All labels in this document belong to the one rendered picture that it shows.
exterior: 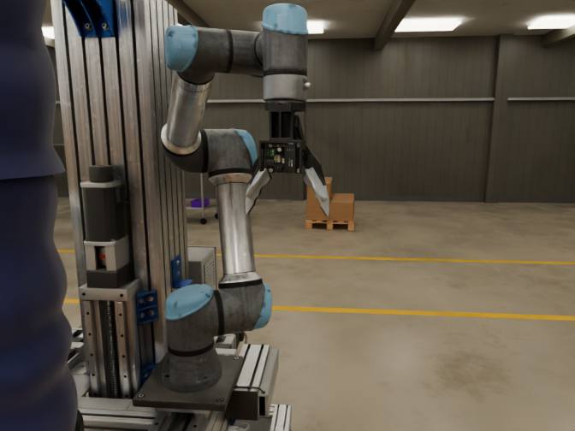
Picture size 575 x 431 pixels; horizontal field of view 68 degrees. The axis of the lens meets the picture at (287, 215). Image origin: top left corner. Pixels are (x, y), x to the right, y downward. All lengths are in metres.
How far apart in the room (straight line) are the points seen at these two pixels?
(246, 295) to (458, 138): 10.58
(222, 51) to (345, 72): 10.33
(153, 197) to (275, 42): 0.63
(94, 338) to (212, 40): 0.86
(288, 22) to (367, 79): 10.39
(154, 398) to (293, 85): 0.78
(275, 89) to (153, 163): 0.56
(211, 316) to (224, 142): 0.44
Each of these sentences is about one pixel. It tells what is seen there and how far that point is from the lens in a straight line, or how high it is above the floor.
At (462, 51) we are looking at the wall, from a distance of 11.62.
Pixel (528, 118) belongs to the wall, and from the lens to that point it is 12.03.
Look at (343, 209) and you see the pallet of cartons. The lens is 7.55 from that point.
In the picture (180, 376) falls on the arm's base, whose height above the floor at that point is 1.08.
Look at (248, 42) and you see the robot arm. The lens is 0.82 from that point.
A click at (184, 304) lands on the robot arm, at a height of 1.26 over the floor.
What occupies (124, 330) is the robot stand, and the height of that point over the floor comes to 1.14.
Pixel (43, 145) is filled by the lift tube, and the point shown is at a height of 1.64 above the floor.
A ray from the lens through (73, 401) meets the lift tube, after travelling 0.75.
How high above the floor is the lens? 1.65
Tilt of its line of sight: 11 degrees down
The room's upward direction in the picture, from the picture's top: straight up
